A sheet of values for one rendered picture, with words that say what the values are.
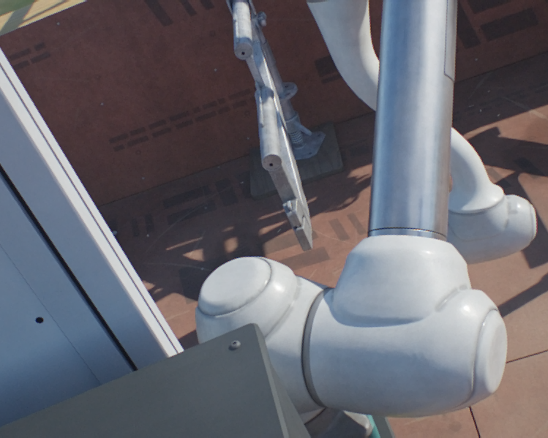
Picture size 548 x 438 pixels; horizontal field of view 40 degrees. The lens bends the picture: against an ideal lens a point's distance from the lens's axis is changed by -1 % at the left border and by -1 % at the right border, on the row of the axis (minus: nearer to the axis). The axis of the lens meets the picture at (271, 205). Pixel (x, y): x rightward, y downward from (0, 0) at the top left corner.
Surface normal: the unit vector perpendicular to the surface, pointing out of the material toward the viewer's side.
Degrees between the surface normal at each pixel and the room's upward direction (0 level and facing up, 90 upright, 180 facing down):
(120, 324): 90
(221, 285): 6
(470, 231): 70
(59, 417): 0
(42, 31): 90
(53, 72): 90
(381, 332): 25
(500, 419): 0
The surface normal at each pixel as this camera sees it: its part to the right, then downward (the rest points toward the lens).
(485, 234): -0.13, 0.30
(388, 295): -0.46, -0.30
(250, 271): -0.50, -0.73
